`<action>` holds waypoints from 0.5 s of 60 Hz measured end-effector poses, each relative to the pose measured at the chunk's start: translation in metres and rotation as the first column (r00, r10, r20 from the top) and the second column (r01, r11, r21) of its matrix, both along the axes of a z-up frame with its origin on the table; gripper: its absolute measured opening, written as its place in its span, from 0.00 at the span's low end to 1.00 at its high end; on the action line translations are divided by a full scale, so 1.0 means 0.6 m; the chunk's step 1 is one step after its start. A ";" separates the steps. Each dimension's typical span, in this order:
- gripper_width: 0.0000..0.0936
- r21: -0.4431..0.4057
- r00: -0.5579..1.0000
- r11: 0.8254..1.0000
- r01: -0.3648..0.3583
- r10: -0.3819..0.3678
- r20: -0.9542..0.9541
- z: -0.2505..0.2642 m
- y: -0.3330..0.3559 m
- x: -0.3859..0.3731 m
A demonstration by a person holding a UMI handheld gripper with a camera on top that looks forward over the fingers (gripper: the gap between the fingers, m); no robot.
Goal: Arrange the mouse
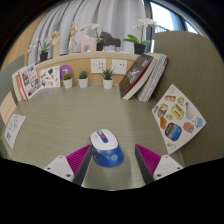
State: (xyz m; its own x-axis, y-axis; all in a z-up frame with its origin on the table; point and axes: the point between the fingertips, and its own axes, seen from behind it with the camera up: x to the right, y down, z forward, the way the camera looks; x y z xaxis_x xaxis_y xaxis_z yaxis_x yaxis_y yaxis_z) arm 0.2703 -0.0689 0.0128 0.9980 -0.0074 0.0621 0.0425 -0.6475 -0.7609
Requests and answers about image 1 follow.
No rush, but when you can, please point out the light grey curtain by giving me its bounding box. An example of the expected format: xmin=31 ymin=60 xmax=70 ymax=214
xmin=28 ymin=0 xmax=148 ymax=66

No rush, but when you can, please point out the light wooden ledge shelf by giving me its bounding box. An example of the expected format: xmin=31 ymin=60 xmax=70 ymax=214
xmin=34 ymin=50 xmax=141 ymax=71

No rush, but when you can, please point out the dark framed window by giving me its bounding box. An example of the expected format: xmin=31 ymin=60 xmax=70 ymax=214
xmin=143 ymin=0 xmax=201 ymax=51

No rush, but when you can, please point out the wooden artist mannequin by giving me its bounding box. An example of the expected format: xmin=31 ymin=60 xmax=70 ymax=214
xmin=67 ymin=20 xmax=79 ymax=54

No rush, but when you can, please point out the black cover book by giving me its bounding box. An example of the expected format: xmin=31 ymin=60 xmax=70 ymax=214
xmin=118 ymin=53 xmax=155 ymax=100

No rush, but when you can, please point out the white wall socket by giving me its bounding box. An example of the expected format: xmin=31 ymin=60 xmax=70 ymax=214
xmin=110 ymin=58 xmax=128 ymax=76
xmin=90 ymin=58 xmax=108 ymax=74

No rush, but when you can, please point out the colourful sticker sheet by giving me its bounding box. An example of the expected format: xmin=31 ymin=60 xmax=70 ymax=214
xmin=151 ymin=83 xmax=207 ymax=155

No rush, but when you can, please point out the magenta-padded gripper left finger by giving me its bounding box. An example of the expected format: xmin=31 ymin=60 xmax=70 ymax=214
xmin=43 ymin=143 xmax=94 ymax=187

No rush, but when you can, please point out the pink horse figurine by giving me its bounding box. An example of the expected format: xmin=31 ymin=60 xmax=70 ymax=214
xmin=78 ymin=34 xmax=98 ymax=53

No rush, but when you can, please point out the dark horse figurine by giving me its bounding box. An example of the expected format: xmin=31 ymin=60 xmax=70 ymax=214
xmin=99 ymin=31 xmax=122 ymax=53

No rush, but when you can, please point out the red-spined colourful cover book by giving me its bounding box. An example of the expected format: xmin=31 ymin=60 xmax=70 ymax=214
xmin=16 ymin=63 xmax=42 ymax=102

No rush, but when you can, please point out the white orchid in black pot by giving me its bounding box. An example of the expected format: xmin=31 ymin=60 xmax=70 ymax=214
xmin=122 ymin=18 xmax=158 ymax=55
xmin=80 ymin=22 xmax=105 ymax=52
xmin=28 ymin=36 xmax=52 ymax=63

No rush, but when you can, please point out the beige flat notebook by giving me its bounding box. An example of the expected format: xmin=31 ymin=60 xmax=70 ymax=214
xmin=0 ymin=91 xmax=17 ymax=126

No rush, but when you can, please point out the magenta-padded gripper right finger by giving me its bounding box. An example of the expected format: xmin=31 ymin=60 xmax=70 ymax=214
xmin=134 ymin=143 xmax=184 ymax=185

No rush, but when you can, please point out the wooden hand model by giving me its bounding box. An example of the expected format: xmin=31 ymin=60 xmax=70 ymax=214
xmin=49 ymin=30 xmax=63 ymax=58

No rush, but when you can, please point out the white and blue computer mouse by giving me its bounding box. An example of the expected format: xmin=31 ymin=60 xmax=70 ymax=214
xmin=89 ymin=128 xmax=125 ymax=168

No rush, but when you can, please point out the white card with stickers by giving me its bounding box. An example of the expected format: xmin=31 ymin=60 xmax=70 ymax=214
xmin=39 ymin=65 xmax=62 ymax=89

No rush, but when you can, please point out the purple round sign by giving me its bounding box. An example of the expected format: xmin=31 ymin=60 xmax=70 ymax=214
xmin=59 ymin=64 xmax=75 ymax=81

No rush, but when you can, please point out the white hardcover book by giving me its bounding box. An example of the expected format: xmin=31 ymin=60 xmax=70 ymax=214
xmin=11 ymin=69 xmax=24 ymax=101

